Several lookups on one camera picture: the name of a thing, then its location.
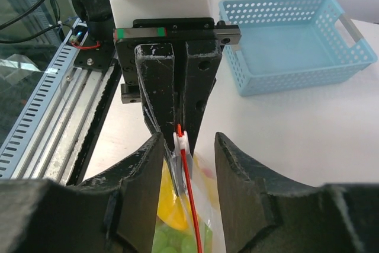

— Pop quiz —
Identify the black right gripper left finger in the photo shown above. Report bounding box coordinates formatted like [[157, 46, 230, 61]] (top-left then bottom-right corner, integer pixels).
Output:
[[1, 133, 165, 252]]

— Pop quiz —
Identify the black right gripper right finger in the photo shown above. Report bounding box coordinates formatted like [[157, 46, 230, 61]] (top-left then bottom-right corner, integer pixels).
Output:
[[214, 132, 378, 252]]

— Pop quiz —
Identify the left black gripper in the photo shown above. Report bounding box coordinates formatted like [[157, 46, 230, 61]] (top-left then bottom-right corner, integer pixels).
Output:
[[113, 17, 241, 153]]

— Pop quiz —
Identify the clear zip top bag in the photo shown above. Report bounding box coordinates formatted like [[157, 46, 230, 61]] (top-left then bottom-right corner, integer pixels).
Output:
[[165, 125, 226, 252]]

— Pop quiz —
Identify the green fake grape bunch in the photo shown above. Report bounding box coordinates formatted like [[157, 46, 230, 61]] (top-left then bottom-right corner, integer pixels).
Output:
[[152, 220, 213, 253]]

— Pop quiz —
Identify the yellow fake lemon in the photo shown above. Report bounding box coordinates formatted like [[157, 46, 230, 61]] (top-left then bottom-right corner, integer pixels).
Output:
[[157, 160, 191, 231]]

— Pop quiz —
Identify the light blue plastic basket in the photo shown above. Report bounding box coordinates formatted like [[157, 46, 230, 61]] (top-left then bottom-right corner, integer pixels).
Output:
[[219, 0, 377, 97]]

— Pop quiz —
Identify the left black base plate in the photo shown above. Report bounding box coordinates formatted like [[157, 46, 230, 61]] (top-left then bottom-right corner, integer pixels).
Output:
[[71, 28, 115, 72]]

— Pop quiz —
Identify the aluminium front rail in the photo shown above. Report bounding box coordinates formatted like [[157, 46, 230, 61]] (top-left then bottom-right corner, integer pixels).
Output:
[[1, 59, 120, 185]]

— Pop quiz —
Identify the light blue slotted cable duct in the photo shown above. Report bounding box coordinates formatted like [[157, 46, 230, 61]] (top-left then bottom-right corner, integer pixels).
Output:
[[1, 20, 102, 184]]

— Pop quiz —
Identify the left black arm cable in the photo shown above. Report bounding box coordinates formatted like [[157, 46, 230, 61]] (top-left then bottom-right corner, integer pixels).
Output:
[[0, 0, 68, 43]]

